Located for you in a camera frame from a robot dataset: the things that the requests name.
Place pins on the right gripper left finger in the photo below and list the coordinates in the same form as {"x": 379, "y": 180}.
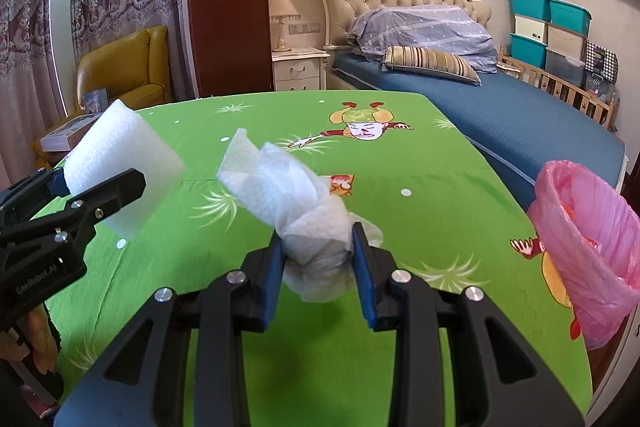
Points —
{"x": 139, "y": 379}

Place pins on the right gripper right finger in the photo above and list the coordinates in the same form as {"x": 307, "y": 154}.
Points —
{"x": 499, "y": 379}

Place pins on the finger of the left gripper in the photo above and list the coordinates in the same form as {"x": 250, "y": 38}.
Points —
{"x": 24, "y": 199}
{"x": 83, "y": 212}

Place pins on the white foam block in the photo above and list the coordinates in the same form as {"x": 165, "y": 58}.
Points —
{"x": 119, "y": 140}

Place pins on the white tissue paper wad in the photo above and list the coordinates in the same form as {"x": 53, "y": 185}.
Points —
{"x": 314, "y": 224}

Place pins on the white box on armchair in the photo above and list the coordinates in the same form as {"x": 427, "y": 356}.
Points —
{"x": 65, "y": 137}

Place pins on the small blue booklet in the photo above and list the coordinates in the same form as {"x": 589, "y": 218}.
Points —
{"x": 95, "y": 101}

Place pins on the yellow leather armchair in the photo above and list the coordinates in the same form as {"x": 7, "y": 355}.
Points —
{"x": 133, "y": 69}

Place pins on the green cartoon tablecloth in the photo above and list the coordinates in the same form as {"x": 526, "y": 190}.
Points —
{"x": 396, "y": 161}

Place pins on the lace patterned curtain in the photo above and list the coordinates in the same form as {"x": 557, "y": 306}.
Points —
{"x": 42, "y": 45}

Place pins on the bed with blue sheet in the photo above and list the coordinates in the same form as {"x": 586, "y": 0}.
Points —
{"x": 516, "y": 127}

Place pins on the white nightstand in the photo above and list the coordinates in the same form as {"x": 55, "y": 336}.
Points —
{"x": 299, "y": 69}

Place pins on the beige table lamp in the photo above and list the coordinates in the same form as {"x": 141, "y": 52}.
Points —
{"x": 282, "y": 11}

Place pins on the dark red wooden panel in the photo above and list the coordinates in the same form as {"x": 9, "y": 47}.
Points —
{"x": 227, "y": 1}

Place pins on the checkered bag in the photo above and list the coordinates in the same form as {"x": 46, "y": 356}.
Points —
{"x": 601, "y": 71}

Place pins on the striped brown pillow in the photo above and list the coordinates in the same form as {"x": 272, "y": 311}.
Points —
{"x": 423, "y": 61}

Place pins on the stacked storage bins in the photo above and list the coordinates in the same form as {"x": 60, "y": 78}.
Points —
{"x": 551, "y": 35}

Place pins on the grey-purple folded duvet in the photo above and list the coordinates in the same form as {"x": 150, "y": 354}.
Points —
{"x": 440, "y": 27}

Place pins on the wooden crib rail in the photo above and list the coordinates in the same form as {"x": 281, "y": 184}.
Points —
{"x": 587, "y": 103}

